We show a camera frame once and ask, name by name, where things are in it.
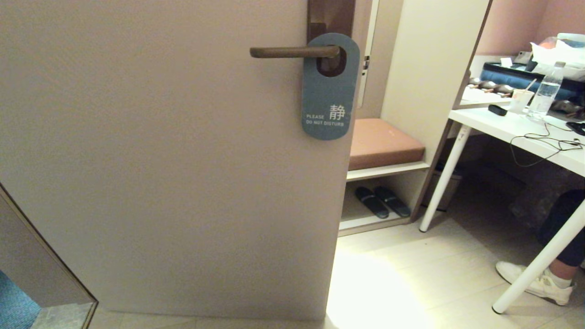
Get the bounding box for do not disturb door hanger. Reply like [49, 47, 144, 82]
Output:
[301, 33, 361, 141]

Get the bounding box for beige door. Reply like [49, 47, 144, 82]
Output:
[0, 0, 372, 321]

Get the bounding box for black slipper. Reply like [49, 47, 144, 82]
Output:
[355, 186, 390, 219]
[374, 186, 412, 218]

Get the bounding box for brown bench cushion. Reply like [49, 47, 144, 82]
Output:
[349, 118, 426, 171]

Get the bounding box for dark brown lock plate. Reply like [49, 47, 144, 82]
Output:
[307, 0, 356, 77]

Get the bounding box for beige waste bin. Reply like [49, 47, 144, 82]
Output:
[423, 164, 462, 212]

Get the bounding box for white paper sheet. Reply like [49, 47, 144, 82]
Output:
[461, 87, 511, 108]

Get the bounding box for white table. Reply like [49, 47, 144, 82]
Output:
[419, 106, 585, 314]

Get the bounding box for blue tray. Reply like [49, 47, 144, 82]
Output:
[481, 62, 585, 102]

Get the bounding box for paper cup with straw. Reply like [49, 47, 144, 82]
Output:
[509, 79, 537, 114]

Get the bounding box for grey brown bag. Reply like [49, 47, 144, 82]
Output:
[510, 171, 572, 231]

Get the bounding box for clear plastic water bottle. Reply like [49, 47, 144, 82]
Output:
[526, 61, 566, 120]

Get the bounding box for seated person dark clothes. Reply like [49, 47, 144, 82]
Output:
[537, 189, 585, 279]

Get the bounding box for white sneaker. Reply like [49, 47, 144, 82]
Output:
[495, 260, 577, 306]

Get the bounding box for white plastic bag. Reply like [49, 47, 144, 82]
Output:
[530, 33, 585, 82]

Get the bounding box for brown metal door handle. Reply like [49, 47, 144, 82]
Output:
[250, 45, 341, 59]

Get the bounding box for thin black table cable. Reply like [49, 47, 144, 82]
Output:
[510, 121, 585, 168]

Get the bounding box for metal trimmed wall panel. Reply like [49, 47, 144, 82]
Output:
[0, 183, 99, 329]

